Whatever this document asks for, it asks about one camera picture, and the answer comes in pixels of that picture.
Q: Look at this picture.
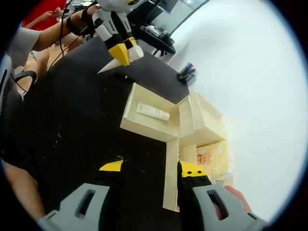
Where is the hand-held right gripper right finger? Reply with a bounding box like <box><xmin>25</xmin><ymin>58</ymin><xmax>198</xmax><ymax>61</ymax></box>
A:
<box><xmin>177</xmin><ymin>160</ymin><xmax>269</xmax><ymax>231</ymax></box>

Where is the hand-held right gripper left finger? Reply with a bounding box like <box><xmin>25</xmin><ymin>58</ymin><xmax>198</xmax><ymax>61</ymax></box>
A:
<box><xmin>37</xmin><ymin>160</ymin><xmax>124</xmax><ymax>231</ymax></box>

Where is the short white cosmetic tube bottle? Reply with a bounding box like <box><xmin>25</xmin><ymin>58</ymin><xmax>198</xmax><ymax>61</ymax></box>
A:
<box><xmin>97</xmin><ymin>45</ymin><xmax>145</xmax><ymax>75</ymax></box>

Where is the cream drawer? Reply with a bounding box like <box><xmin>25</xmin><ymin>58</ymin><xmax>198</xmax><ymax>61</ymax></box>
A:
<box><xmin>163</xmin><ymin>138</ymin><xmax>180</xmax><ymax>212</ymax></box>
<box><xmin>119</xmin><ymin>82</ymin><xmax>180</xmax><ymax>142</ymax></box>

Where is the long white cosmetic tube bottle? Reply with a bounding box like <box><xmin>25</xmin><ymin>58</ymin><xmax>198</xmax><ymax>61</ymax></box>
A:
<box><xmin>136</xmin><ymin>102</ymin><xmax>170</xmax><ymax>121</ymax></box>

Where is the cream drawer organizer box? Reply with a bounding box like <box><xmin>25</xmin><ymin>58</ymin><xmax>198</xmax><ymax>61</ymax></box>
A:
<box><xmin>119</xmin><ymin>82</ymin><xmax>234</xmax><ymax>212</ymax></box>

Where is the person's right hand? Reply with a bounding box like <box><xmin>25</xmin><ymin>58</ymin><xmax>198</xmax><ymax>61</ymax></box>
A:
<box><xmin>223</xmin><ymin>185</ymin><xmax>251</xmax><ymax>213</ymax></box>

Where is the person's left hand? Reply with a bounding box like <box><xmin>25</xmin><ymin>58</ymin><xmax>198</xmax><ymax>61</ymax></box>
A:
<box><xmin>80</xmin><ymin>4</ymin><xmax>103</xmax><ymax>34</ymax></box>

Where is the black background desk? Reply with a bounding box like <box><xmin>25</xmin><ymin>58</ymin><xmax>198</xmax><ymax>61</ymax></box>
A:
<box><xmin>134</xmin><ymin>24</ymin><xmax>177</xmax><ymax>58</ymax></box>

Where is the black wristband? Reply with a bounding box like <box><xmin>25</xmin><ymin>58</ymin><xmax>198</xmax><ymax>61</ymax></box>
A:
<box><xmin>66</xmin><ymin>14</ymin><xmax>83</xmax><ymax>36</ymax></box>

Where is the person's bare leg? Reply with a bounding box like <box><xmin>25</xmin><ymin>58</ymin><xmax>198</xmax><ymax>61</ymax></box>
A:
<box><xmin>3</xmin><ymin>161</ymin><xmax>47</xmax><ymax>218</ymax></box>

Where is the black mesh pen holder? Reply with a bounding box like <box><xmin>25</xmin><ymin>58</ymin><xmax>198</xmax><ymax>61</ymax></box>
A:
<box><xmin>177</xmin><ymin>62</ymin><xmax>197</xmax><ymax>85</ymax></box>

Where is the grey shirt sleeve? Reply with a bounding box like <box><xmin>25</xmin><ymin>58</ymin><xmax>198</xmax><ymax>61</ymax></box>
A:
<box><xmin>8</xmin><ymin>26</ymin><xmax>44</xmax><ymax>69</ymax></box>

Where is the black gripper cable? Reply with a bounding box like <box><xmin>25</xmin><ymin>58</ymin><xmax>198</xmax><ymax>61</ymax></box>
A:
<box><xmin>48</xmin><ymin>0</ymin><xmax>73</xmax><ymax>70</ymax></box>

